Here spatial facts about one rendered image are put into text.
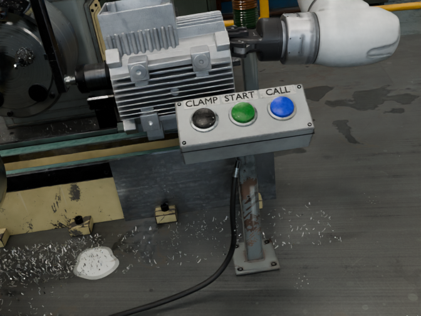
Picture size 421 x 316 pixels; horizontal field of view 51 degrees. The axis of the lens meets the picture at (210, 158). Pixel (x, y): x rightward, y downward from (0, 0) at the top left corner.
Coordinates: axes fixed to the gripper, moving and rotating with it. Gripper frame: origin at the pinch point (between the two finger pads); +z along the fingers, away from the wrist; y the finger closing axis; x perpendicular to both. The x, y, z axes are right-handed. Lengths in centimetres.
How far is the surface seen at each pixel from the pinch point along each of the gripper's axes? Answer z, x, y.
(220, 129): -6.9, 3.5, 28.0
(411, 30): -221, 84, -324
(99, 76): 13.7, 8.7, -9.0
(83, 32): 22.0, 7.7, -41.4
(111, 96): 11.9, 13.2, -9.1
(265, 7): -61, 38, -216
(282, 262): -16.9, 28.1, 26.3
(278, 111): -14.2, 1.6, 27.6
